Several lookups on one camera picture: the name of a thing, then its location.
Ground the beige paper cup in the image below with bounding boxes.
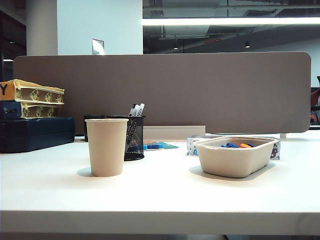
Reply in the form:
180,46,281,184
84,118,130,178

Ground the silver wall sign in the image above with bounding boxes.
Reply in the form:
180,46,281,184
91,38,105,55

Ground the red black office chair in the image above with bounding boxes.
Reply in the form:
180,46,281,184
309,75,320,126

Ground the clear black ballpoint pen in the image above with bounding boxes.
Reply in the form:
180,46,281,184
125,103,138,145

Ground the white round column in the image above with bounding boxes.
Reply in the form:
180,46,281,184
25,0,59,56

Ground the black cylinder container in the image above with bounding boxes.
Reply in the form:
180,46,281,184
83,114,106,142

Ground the navy plastic case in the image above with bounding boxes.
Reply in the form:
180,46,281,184
0,116,76,154

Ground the blue-ended yellow box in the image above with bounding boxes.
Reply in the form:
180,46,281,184
0,100,65,120

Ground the beige cable trunking strip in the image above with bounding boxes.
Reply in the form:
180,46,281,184
143,125,207,141

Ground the long ceiling light strip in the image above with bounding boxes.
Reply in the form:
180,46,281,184
142,16,320,26

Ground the brown fabric desk divider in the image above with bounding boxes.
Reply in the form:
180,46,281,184
12,51,313,134

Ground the beige pulp tray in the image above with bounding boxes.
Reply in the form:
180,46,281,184
193,136,280,179

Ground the teal letter packet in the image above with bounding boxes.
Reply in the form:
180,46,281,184
143,141,180,151

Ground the orange-ended yellow box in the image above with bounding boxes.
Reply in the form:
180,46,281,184
0,78,66,105

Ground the black mesh pen holder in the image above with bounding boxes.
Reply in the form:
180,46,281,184
107,115,147,161

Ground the clear plastic chip box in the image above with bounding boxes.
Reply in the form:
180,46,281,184
186,134,281,161

